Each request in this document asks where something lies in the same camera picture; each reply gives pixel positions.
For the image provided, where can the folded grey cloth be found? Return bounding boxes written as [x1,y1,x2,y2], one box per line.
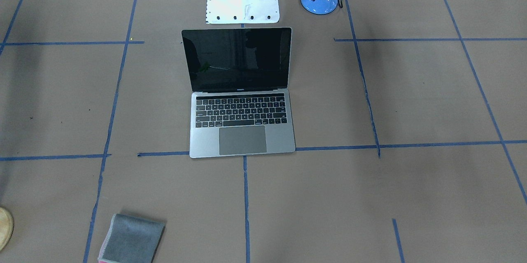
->
[98,214,166,263]

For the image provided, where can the wooden mug tree stand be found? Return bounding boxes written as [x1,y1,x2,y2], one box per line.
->
[0,207,14,251]

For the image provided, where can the silver laptop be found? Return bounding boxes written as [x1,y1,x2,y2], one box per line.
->
[181,27,296,158]

